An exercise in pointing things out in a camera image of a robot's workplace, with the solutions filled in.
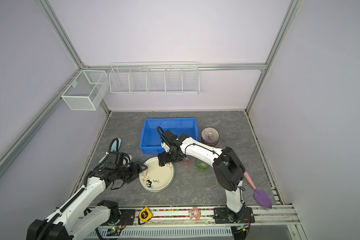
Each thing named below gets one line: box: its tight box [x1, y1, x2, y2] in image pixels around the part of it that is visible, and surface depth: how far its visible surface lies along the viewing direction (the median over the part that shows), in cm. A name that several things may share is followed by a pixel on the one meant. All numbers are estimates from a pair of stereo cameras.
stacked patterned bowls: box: [201, 127, 220, 147], surface depth 98 cm
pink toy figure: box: [188, 207, 201, 221], surface depth 74 cm
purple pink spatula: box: [244, 171, 273, 209], surface depth 82 cm
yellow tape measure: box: [139, 206, 153, 222], surface depth 75 cm
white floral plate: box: [139, 156, 175, 193], surface depth 85 cm
